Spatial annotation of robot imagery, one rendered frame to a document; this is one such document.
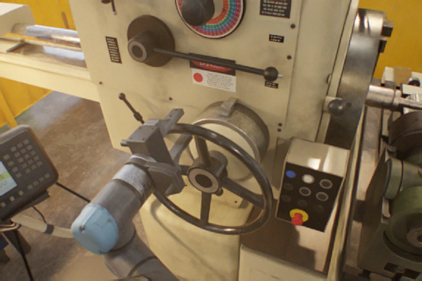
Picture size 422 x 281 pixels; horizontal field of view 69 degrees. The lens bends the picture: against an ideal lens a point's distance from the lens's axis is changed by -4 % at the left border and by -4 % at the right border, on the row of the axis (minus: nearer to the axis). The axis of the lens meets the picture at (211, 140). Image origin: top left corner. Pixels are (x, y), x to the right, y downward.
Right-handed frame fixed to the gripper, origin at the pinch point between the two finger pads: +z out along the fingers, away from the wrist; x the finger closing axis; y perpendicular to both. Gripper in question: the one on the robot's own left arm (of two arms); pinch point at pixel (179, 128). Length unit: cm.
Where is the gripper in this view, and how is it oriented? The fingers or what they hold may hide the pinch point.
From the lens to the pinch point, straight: 72.1
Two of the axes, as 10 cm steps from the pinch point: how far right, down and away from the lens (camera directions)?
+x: 2.6, 8.0, 5.5
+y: -8.7, -0.5, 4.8
